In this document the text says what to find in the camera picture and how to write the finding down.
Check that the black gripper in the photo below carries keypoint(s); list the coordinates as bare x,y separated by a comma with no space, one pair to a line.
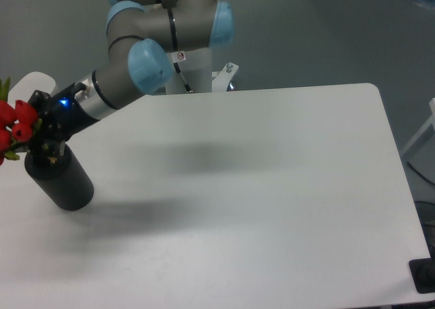
62,117

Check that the red tulip bouquet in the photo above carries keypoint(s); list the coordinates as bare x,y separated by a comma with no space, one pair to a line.
19,124

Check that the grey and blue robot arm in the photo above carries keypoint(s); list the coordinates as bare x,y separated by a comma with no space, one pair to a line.
141,35

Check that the black ribbed cylindrical vase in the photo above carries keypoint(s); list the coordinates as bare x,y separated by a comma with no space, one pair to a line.
64,181

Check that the white chair back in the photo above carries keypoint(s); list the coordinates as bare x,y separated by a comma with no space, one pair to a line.
29,83

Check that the black device at table edge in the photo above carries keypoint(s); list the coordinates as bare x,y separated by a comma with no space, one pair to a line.
422,271

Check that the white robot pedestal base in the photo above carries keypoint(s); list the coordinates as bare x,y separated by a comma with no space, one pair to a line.
194,73

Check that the white frame at right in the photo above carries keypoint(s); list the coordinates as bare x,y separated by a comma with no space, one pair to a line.
421,137

